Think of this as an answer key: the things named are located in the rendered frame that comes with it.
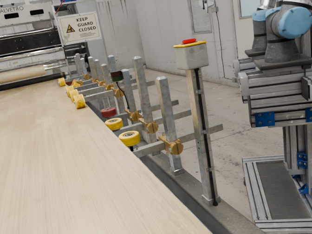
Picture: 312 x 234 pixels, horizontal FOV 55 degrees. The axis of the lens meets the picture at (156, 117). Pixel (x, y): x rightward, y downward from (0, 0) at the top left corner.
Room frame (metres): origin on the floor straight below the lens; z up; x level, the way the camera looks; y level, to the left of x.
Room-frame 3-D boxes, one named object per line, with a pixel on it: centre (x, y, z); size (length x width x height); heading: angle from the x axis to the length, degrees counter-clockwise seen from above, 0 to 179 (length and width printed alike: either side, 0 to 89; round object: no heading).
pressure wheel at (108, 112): (1.58, 0.25, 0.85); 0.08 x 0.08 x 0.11
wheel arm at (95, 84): (2.33, 0.37, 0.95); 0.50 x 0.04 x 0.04; 109
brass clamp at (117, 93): (1.84, 0.21, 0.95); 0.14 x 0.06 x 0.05; 19
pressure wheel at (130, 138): (1.10, 0.12, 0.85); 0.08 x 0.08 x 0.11
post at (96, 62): (2.29, 0.37, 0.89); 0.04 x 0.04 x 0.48; 19
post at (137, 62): (1.35, 0.04, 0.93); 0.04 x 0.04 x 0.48; 19
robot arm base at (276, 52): (1.37, -0.62, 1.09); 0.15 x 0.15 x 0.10
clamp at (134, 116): (1.60, 0.13, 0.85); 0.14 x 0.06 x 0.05; 19
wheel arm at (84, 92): (2.09, 0.29, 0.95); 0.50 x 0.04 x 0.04; 109
